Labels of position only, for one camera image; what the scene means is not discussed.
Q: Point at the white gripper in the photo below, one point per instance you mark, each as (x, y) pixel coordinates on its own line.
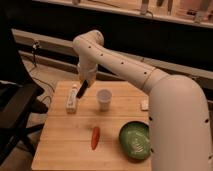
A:
(87, 77)

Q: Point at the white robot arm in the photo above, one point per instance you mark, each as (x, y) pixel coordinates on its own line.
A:
(179, 119)

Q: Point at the green ceramic bowl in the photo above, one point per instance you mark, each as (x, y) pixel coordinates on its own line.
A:
(134, 140)

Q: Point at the orange carrot toy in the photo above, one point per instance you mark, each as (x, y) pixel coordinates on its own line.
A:
(95, 137)

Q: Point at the black office chair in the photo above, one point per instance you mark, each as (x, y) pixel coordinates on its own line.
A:
(16, 105)

